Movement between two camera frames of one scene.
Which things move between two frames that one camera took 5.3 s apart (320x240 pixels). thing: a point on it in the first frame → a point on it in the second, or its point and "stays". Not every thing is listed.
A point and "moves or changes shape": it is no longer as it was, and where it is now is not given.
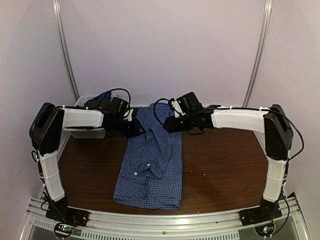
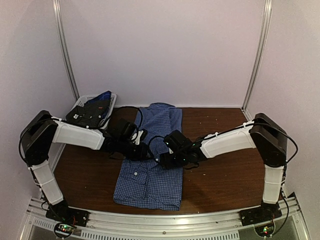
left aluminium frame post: x=57 y=7 stays
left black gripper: x=134 y=130 → x=141 y=154
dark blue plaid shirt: x=106 y=95 stays
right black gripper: x=172 y=127 → x=166 y=163
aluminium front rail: x=166 y=226 stays
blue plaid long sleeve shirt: x=152 y=174 stays
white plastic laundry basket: x=85 y=133 moves or changes shape
